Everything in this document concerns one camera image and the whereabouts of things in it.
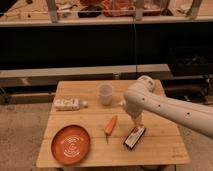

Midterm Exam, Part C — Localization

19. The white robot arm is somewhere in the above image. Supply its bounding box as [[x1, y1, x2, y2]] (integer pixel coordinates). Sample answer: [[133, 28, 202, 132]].
[[121, 75, 213, 139]]

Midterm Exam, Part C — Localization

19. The white ceramic cup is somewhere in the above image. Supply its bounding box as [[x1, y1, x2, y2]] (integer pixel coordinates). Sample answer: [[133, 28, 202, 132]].
[[98, 84, 113, 106]]

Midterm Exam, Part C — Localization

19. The black and red box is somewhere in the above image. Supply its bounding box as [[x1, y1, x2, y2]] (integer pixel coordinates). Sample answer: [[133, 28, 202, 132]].
[[123, 125, 146, 150]]

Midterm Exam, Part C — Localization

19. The wooden folding table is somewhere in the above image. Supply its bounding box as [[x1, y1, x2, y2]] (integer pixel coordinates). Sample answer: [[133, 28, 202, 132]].
[[36, 80, 190, 168]]

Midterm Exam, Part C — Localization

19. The orange plate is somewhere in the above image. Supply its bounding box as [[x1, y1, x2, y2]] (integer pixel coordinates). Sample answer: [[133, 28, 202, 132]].
[[51, 125, 90, 165]]

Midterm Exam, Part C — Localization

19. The white plastic bottle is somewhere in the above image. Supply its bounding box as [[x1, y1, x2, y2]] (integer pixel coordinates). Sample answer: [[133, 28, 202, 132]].
[[53, 98, 88, 111]]

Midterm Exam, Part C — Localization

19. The grey metal bench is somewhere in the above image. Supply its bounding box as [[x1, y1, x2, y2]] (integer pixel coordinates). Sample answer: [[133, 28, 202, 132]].
[[0, 64, 170, 104]]

